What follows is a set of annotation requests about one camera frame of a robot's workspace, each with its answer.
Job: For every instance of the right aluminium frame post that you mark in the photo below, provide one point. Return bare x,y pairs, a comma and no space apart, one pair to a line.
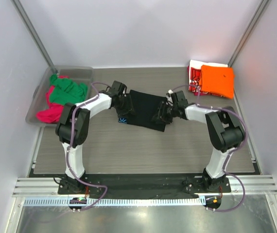
260,10

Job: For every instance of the clear plastic bin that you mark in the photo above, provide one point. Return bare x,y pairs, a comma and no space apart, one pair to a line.
76,73

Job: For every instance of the pink t-shirt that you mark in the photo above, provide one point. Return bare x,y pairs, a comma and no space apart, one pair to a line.
51,114

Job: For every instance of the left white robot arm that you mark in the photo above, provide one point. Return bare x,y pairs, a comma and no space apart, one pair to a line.
72,130

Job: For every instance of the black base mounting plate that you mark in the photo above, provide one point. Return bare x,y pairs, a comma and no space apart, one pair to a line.
119,184

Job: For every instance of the orange folded t-shirt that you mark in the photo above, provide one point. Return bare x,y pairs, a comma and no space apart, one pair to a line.
217,80

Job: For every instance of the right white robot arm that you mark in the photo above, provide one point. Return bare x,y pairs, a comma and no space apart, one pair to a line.
225,129

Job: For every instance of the aluminium extrusion rail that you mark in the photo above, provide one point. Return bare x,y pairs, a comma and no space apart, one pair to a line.
252,184

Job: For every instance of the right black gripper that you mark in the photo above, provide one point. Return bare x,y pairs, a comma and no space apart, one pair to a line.
161,115

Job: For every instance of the left aluminium frame post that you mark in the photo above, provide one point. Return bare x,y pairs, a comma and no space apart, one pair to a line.
32,31

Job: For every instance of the aluminium frame post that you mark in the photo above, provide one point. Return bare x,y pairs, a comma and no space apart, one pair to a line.
260,10
32,31

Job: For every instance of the slotted white cable duct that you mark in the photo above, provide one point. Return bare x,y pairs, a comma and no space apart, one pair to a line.
82,202

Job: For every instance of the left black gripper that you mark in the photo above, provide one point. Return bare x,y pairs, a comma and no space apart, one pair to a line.
128,108

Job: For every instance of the red white folded t-shirt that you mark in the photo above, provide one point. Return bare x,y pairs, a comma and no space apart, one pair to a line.
194,72

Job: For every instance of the green t-shirt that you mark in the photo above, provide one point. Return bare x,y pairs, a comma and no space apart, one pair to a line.
66,90

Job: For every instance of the black t-shirt blue logo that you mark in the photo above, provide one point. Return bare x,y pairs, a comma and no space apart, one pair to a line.
143,110

